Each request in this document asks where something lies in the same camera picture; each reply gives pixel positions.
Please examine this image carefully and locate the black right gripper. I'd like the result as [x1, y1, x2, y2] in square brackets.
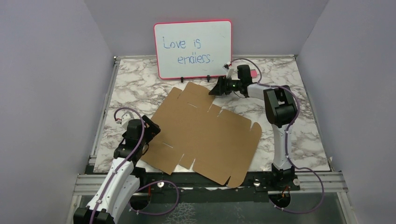
[208, 76, 241, 97]

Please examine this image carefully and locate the brown cardboard box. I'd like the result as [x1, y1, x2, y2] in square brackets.
[142, 82, 262, 188]

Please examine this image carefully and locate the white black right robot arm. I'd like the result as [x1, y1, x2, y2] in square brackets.
[209, 64, 299, 190]

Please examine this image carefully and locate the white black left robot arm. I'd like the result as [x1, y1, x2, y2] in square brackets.
[73, 115, 161, 224]

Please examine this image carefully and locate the black whiteboard stand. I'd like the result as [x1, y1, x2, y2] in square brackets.
[180, 75, 212, 83]

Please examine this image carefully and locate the pink eraser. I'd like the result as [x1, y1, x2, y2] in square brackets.
[250, 70, 258, 78]

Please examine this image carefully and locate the pink framed whiteboard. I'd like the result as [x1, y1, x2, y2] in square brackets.
[154, 20, 233, 80]

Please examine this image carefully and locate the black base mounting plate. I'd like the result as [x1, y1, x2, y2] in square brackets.
[88, 167, 300, 210]

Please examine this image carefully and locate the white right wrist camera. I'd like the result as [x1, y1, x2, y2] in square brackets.
[223, 62, 235, 79]

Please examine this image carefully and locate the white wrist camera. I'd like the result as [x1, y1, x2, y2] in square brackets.
[120, 112, 134, 130]
[223, 62, 235, 79]

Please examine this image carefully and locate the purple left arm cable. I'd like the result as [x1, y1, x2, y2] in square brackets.
[89, 107, 180, 224]

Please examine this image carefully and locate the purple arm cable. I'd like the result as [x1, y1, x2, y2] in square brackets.
[89, 107, 180, 224]
[230, 57, 325, 215]

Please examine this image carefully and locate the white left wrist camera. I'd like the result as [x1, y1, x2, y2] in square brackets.
[120, 112, 134, 130]

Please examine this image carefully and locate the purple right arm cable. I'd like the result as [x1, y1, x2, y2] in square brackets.
[230, 57, 325, 215]

